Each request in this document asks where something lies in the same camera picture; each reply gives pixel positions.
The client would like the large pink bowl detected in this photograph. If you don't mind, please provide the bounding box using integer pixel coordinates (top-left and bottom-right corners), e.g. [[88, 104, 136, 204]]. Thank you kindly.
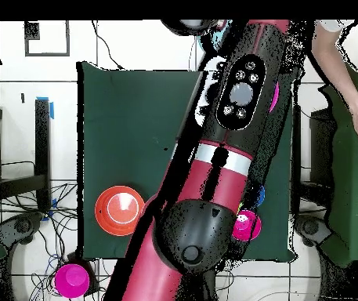
[[268, 81, 280, 114]]

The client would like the small dark blue bowl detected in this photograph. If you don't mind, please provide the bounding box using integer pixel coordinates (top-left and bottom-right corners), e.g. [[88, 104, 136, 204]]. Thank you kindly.
[[253, 184, 266, 208]]

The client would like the black metal stand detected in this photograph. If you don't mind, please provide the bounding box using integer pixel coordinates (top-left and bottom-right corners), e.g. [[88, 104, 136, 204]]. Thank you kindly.
[[291, 103, 336, 208], [0, 98, 52, 214]]

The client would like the black floor stand base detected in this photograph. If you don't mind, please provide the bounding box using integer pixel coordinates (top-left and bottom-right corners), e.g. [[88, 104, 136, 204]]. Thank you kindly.
[[293, 216, 333, 248], [0, 212, 45, 246]]

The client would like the small pink-red bowl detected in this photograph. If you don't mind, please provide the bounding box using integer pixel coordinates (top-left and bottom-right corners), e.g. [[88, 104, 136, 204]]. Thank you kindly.
[[231, 209, 262, 242]]

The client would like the dark green tablecloth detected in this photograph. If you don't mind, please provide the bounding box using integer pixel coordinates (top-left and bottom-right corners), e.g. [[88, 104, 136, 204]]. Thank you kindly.
[[76, 60, 305, 263]]

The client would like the large orange bowl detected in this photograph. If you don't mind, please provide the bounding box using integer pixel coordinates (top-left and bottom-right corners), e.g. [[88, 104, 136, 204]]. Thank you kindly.
[[94, 185, 146, 237]]

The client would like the blue tape strip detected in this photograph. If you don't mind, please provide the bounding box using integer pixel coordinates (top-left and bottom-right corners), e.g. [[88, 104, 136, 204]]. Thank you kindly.
[[35, 96, 55, 120]]

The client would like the small magenta bowl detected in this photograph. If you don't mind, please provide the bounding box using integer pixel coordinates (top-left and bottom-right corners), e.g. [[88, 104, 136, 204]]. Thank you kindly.
[[53, 263, 91, 299]]

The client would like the long black floor cable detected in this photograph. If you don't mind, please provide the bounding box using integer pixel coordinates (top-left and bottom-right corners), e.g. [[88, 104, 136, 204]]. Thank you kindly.
[[91, 20, 125, 71]]

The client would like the black square floor frame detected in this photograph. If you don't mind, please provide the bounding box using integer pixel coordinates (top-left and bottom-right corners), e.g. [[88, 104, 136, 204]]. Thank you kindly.
[[24, 20, 71, 58]]

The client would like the bundle of floor cables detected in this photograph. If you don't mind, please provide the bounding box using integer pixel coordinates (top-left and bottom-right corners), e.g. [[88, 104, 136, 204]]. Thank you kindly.
[[0, 180, 82, 301]]

